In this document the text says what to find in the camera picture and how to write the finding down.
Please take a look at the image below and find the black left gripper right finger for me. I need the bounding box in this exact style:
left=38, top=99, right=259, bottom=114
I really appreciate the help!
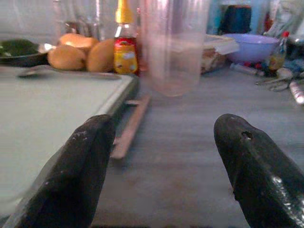
left=213, top=113, right=304, bottom=228

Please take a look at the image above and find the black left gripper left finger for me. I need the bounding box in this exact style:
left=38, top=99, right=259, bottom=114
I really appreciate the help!
left=14, top=114, right=116, bottom=228

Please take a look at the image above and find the pale green placemat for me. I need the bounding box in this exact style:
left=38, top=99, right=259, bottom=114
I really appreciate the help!
left=0, top=66, right=140, bottom=228

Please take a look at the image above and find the wooden chopstick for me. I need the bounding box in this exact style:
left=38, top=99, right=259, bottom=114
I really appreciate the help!
left=110, top=93, right=152, bottom=159

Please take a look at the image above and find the white cylindrical tube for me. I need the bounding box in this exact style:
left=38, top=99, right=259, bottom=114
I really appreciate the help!
left=288, top=80, right=304, bottom=105

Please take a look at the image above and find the metal spoon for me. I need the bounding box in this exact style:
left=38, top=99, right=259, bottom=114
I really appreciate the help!
left=255, top=67, right=294, bottom=86

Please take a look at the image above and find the yellow mango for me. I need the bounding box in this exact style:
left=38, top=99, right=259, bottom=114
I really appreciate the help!
left=86, top=38, right=116, bottom=73
left=57, top=33, right=99, bottom=52
left=47, top=45, right=86, bottom=71

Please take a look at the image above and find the small bottle with red cap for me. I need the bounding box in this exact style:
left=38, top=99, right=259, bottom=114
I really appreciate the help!
left=267, top=30, right=290, bottom=72

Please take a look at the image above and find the lilac plastic bowl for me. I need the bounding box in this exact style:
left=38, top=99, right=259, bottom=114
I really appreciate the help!
left=222, top=33, right=280, bottom=64

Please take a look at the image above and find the clear plastic food container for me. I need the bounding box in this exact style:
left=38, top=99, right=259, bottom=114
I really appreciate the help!
left=201, top=34, right=240, bottom=75

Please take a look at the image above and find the dark bowl with greens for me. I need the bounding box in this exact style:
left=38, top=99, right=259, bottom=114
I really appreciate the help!
left=0, top=38, right=49, bottom=67

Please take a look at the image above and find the sauce bottle with yellow cap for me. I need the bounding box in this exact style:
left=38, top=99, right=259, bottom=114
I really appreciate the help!
left=113, top=0, right=139, bottom=75

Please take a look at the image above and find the clear plastic drinking glass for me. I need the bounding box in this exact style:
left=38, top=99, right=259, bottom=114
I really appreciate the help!
left=140, top=0, right=211, bottom=97

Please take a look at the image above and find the dark jar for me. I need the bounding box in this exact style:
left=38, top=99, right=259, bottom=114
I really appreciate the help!
left=218, top=4, right=252, bottom=36

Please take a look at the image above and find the clear glass bottle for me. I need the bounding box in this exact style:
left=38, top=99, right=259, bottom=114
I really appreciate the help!
left=53, top=0, right=102, bottom=40

